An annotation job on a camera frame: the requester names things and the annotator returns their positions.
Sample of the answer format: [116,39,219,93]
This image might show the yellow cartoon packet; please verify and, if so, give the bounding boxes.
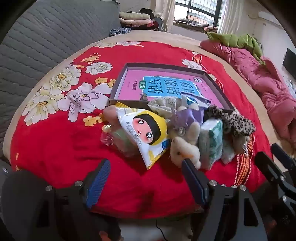
[115,102,171,171]

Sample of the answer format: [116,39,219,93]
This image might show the red floral blanket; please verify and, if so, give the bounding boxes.
[9,40,275,219]

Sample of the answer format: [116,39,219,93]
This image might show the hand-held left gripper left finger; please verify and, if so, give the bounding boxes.
[45,159,111,210]

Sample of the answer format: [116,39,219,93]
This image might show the grey quilted sofa cover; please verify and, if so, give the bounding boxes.
[0,0,121,158]

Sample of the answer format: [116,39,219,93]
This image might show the black cable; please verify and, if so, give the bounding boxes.
[154,218,168,241]

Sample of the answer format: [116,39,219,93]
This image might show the blue cartoon packet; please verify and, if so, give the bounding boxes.
[180,91,212,109]

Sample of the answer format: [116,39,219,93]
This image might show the clothes on windowsill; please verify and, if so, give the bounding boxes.
[173,20,218,33]

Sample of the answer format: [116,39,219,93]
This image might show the brown cardboard box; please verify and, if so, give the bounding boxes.
[109,62,235,116]

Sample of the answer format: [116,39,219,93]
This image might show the cream curtain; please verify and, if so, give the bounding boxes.
[217,0,249,35]
[154,0,176,33]

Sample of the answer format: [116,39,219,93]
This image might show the green makeup sponge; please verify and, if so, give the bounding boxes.
[111,128,138,154]

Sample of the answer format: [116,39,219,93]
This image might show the leopard print scrunchie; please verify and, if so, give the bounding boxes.
[203,105,256,139]

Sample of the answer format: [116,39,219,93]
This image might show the clear plastic bag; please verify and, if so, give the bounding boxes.
[100,105,142,158]

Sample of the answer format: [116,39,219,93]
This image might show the stack of folded clothes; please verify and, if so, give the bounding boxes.
[119,8,162,30]

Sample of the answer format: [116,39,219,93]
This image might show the green tissue pack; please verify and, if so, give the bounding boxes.
[198,118,223,169]
[221,134,238,165]

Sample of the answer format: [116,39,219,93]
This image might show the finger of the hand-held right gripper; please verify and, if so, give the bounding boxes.
[270,143,296,168]
[254,152,296,200]

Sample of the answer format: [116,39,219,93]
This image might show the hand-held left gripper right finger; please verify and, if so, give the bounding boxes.
[181,159,270,241]

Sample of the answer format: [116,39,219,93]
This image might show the pink quilt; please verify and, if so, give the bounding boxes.
[200,39,296,146]

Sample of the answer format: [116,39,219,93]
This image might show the dark floral cloth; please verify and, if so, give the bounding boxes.
[109,27,132,37]

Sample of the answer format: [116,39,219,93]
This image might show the beige floral cloth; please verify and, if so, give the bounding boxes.
[147,97,183,116]

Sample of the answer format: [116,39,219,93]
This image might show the black television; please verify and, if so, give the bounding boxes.
[282,48,296,79]

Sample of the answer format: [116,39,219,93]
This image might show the white plush rabbit purple hat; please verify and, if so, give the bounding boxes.
[166,103,204,169]

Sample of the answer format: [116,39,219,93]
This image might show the barred window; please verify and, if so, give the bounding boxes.
[174,0,223,27]

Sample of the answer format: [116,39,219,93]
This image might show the green cloth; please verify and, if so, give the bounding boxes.
[206,32,266,65]

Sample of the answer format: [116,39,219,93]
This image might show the pink makeup sponge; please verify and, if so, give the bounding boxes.
[102,106,121,127]

